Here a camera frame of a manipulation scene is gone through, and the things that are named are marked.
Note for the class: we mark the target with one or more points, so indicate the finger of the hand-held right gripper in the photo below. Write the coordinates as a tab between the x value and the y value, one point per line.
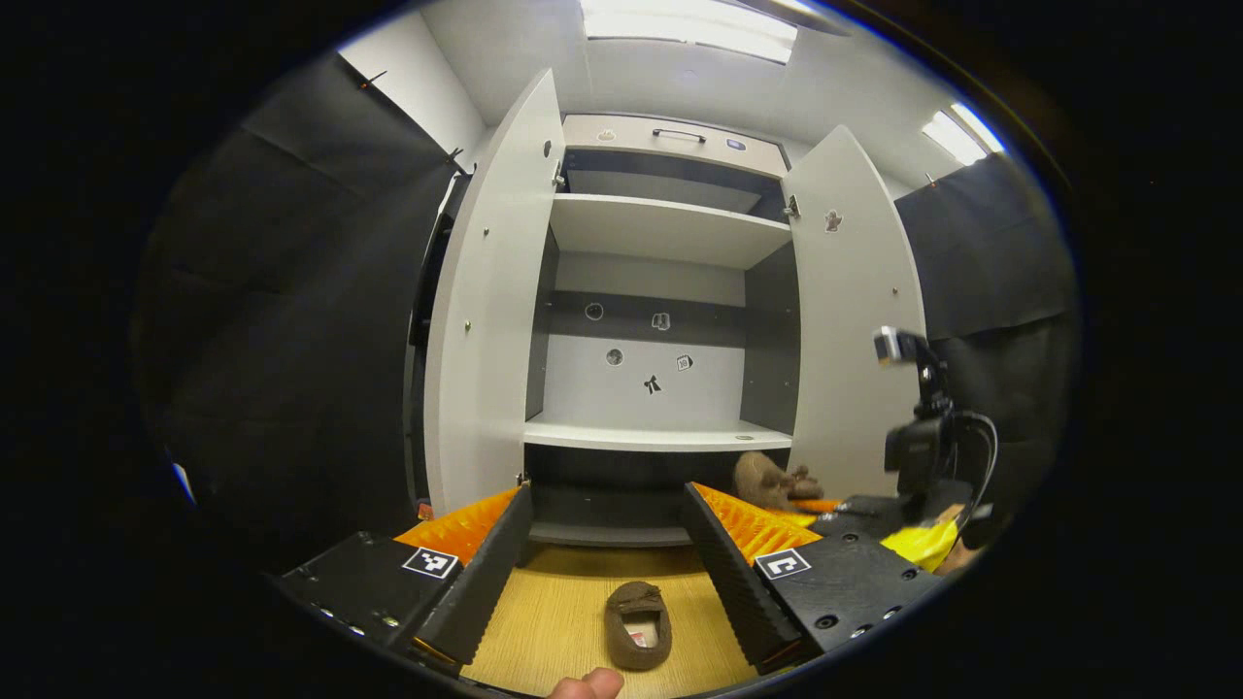
923	544
869	515

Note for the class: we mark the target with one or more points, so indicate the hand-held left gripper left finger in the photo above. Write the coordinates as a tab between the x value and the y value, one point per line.
481	582

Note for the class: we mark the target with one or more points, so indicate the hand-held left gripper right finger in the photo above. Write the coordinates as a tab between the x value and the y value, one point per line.
733	582

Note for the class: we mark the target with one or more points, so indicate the brown fuzzy shoe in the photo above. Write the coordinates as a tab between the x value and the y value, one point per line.
767	481
638	626

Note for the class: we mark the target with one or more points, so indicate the grey cabinet door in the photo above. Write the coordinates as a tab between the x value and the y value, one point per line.
859	340
486	340

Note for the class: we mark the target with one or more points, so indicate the grey shoe cabinet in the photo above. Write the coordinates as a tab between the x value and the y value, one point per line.
660	233

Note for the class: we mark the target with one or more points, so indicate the black backdrop cloth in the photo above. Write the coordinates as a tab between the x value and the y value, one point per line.
291	340

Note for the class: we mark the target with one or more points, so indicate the white blue board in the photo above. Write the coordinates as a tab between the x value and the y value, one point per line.
184	483

